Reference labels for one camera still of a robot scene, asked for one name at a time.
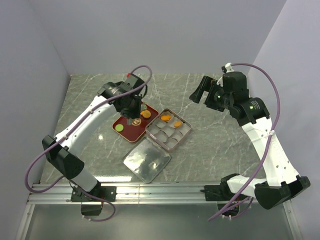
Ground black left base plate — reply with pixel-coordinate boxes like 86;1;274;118
70;186;117;203

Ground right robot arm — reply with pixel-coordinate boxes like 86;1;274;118
189;71;311;210

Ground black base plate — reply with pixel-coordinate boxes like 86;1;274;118
70;186;117;203
200;184;235;202

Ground grey metal tongs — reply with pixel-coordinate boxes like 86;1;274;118
127;117;133;126

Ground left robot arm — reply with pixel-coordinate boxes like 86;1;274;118
42;73;147;201

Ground orange round cookie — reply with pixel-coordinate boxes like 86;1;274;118
173;121;182;128

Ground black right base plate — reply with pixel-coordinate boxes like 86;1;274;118
200;184;235;202

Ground orange fish cookie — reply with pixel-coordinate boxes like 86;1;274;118
160;114;172;122

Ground aluminium front rail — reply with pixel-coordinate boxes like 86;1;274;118
27;181;218;206

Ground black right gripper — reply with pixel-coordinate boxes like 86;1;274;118
188;75;233;112

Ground pink cookie tin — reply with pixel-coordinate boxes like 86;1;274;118
145;108;192;152

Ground silver tin lid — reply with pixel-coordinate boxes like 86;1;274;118
122;137;172;184

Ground red lacquer tray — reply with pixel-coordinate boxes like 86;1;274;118
112;104;159;143

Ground round waffle cookie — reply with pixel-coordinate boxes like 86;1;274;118
140;110;152;119

